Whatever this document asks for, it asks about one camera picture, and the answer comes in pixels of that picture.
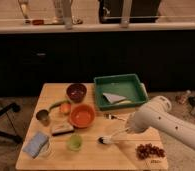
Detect green vegetable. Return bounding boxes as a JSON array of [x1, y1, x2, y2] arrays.
[[48, 100, 70, 111]]

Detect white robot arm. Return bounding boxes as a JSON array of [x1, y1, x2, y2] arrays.
[[126, 96, 195, 150]]

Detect black white dish brush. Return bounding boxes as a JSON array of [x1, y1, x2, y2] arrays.
[[98, 128, 126, 145]]

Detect green plastic tray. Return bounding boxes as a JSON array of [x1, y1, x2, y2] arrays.
[[94, 74, 148, 111]]

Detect peach fruit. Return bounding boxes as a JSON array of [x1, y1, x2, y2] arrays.
[[59, 102, 71, 114]]

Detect bunch of red grapes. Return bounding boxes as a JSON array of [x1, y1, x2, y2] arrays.
[[136, 143, 165, 159]]

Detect purple bowl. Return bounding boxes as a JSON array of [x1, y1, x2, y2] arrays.
[[66, 83, 87, 103]]

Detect wooden folding table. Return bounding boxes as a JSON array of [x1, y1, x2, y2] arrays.
[[16, 83, 168, 171]]

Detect metal measuring cup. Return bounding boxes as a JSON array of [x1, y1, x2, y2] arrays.
[[36, 109, 50, 126]]

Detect grey cloth in tray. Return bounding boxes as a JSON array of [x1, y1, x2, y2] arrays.
[[103, 93, 125, 104]]

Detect clear glass cup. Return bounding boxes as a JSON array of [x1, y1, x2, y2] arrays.
[[39, 142, 52, 158]]

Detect blue sponge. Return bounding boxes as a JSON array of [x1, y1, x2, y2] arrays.
[[23, 132, 49, 158]]

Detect black office chair base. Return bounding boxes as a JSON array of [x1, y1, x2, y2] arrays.
[[0, 96, 24, 144]]

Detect black appliance on counter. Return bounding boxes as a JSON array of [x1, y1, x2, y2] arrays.
[[98, 0, 161, 24]]

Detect black eraser block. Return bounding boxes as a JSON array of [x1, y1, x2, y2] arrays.
[[51, 122, 74, 136]]

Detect orange bowl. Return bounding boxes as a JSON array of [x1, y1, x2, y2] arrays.
[[68, 104, 96, 128]]

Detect small green cup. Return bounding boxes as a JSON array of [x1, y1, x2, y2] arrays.
[[67, 134, 82, 151]]

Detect metal fork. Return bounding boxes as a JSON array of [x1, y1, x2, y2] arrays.
[[104, 113, 126, 121]]

